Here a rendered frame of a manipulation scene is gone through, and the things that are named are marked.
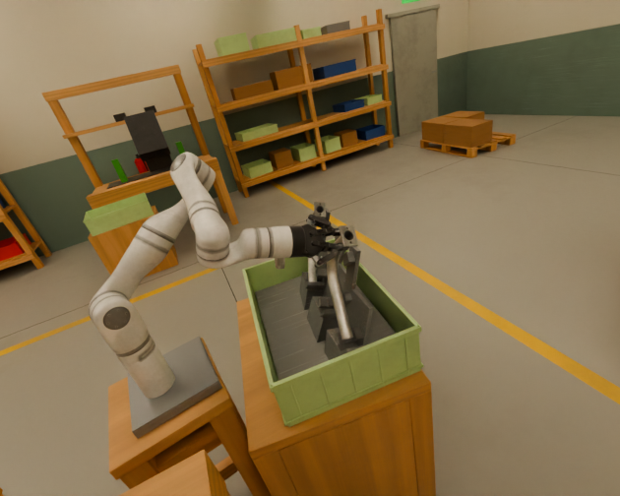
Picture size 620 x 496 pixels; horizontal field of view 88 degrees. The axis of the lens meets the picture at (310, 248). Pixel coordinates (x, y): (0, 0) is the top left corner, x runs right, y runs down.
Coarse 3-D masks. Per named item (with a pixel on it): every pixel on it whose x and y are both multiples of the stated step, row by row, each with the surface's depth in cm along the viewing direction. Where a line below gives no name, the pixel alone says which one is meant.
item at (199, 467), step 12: (192, 456) 73; (204, 456) 73; (168, 468) 72; (180, 468) 71; (192, 468) 70; (204, 468) 70; (216, 468) 77; (156, 480) 70; (168, 480) 69; (180, 480) 69; (192, 480) 68; (204, 480) 68; (216, 480) 73; (132, 492) 69; (144, 492) 68; (156, 492) 68; (168, 492) 67; (180, 492) 67; (192, 492) 66; (204, 492) 66; (216, 492) 69
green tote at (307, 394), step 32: (256, 288) 135; (384, 288) 101; (256, 320) 101; (352, 352) 81; (384, 352) 85; (416, 352) 89; (288, 384) 79; (320, 384) 82; (352, 384) 86; (384, 384) 90; (288, 416) 84
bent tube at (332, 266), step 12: (348, 228) 80; (336, 240) 83; (348, 240) 78; (336, 264) 88; (336, 276) 88; (336, 288) 87; (336, 300) 86; (336, 312) 85; (348, 324) 83; (348, 336) 82
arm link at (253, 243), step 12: (252, 228) 72; (264, 228) 73; (240, 240) 71; (252, 240) 70; (264, 240) 70; (228, 252) 71; (240, 252) 71; (252, 252) 70; (264, 252) 71; (204, 264) 69; (216, 264) 69; (228, 264) 71
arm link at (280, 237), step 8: (272, 232) 72; (280, 232) 72; (288, 232) 73; (272, 240) 71; (280, 240) 72; (288, 240) 72; (272, 248) 71; (280, 248) 72; (288, 248) 72; (272, 256) 73; (280, 256) 73; (288, 256) 74; (280, 264) 78
